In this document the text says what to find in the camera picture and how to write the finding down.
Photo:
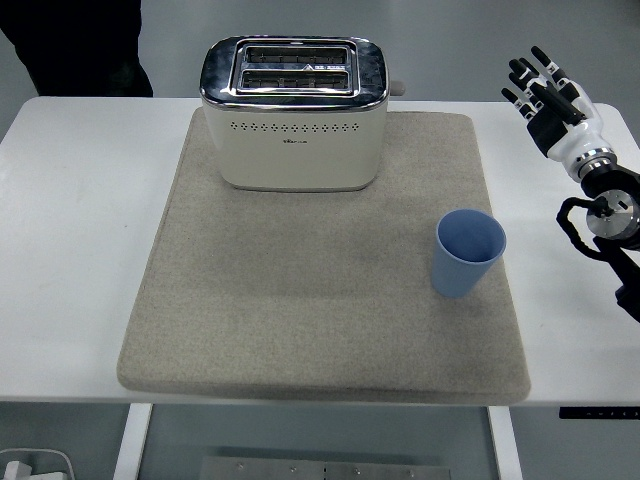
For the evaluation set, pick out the cream and chrome toaster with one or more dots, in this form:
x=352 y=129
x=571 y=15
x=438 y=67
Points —
x=295 y=150

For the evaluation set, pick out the beige felt mat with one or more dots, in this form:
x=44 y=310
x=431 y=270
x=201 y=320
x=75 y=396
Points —
x=300 y=300

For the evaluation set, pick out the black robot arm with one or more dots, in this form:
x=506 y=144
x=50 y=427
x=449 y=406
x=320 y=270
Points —
x=612 y=215

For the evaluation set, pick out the white block in bin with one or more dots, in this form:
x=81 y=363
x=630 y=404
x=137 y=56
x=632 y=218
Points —
x=15 y=471

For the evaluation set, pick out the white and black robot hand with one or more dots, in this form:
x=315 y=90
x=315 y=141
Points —
x=575 y=132

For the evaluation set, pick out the person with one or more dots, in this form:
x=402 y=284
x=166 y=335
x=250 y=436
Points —
x=75 y=45

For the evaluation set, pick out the blue ribbed plastic cup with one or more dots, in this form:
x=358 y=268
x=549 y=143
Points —
x=452 y=272

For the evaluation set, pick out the grey metal plate with screws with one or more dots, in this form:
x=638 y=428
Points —
x=325 y=470

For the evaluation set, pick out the white table leg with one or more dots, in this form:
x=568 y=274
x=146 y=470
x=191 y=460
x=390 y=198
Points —
x=505 y=445
x=131 y=440

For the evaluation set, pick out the black table control panel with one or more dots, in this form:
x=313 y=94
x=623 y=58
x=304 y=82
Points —
x=600 y=413

